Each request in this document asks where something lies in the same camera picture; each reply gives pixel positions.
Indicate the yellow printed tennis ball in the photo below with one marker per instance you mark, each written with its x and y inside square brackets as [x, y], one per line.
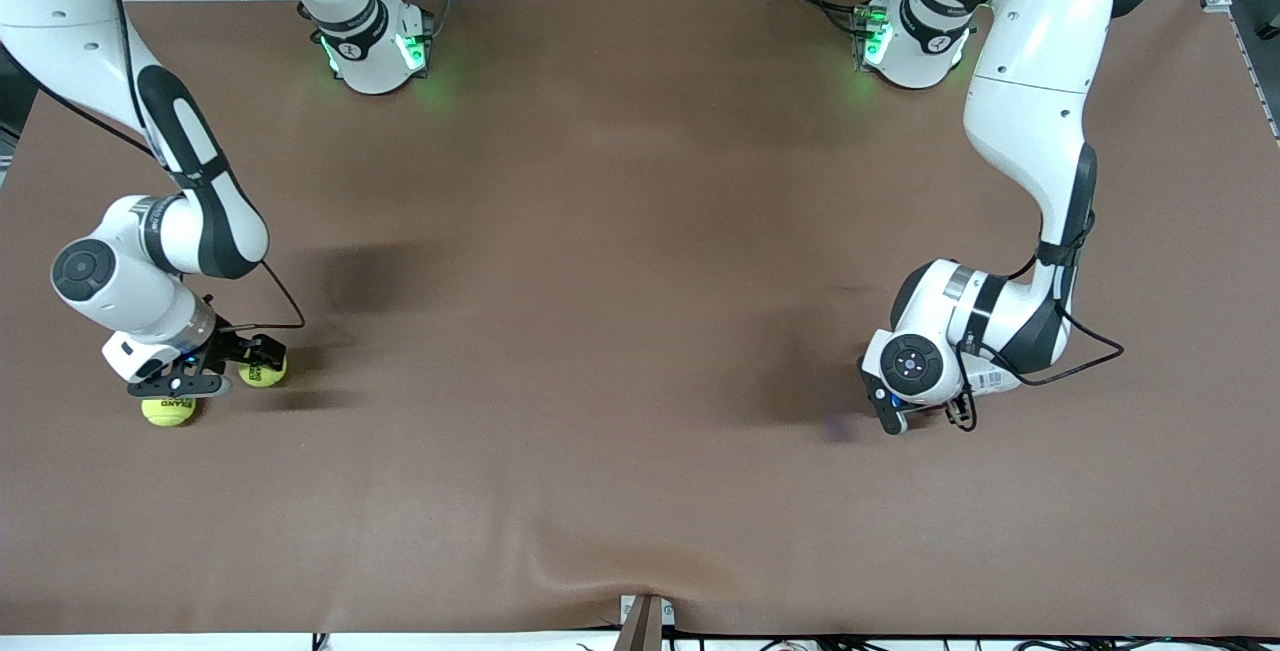
[168, 414]
[265, 374]

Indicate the blue white tennis ball can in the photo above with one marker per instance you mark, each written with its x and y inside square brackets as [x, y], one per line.
[1000, 379]

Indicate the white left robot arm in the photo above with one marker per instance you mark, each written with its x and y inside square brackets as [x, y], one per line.
[1030, 81]

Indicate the brown table mat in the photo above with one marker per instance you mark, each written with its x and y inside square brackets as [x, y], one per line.
[640, 431]

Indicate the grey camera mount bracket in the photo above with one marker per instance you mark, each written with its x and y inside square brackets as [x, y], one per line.
[645, 626]

